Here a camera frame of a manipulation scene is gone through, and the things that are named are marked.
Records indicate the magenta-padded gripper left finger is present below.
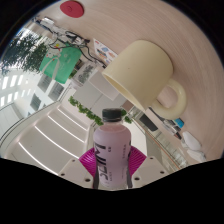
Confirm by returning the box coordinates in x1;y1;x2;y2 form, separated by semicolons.
57;147;100;190

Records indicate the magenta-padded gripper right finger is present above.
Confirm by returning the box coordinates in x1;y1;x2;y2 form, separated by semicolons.
126;145;168;190

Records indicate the pink drink bottle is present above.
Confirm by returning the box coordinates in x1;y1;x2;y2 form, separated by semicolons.
92;107;134;191

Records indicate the white rounded object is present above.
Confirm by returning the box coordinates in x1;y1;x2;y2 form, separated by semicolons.
181;130;203;152

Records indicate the green leafy garland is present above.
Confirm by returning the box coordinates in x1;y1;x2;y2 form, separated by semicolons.
67;95;134;127

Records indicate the cream ceramic mug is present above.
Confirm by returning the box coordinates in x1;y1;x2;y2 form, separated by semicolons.
101;39;188;121

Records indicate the green bag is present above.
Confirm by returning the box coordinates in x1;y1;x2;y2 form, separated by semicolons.
38;45;82;85

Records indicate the colourful printed leaflet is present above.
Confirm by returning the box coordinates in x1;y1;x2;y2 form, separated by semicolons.
92;37;118;65

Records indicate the flat round red coaster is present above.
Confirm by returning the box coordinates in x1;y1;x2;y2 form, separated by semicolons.
59;0;85;19

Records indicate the black cable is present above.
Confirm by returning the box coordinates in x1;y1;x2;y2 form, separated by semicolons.
33;17;108;65

